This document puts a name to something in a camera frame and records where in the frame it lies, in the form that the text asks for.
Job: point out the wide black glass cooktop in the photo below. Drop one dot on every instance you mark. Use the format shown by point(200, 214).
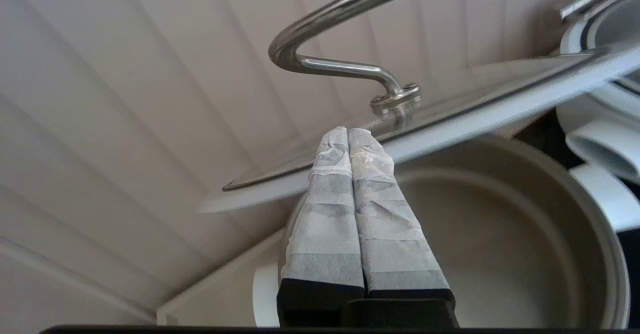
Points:
point(542, 136)

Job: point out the white round cooking pot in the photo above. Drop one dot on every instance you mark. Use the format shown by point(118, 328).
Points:
point(605, 144)
point(500, 254)

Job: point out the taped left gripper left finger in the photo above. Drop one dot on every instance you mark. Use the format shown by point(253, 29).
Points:
point(327, 224)

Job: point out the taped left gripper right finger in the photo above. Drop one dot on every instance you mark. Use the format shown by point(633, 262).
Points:
point(390, 234)

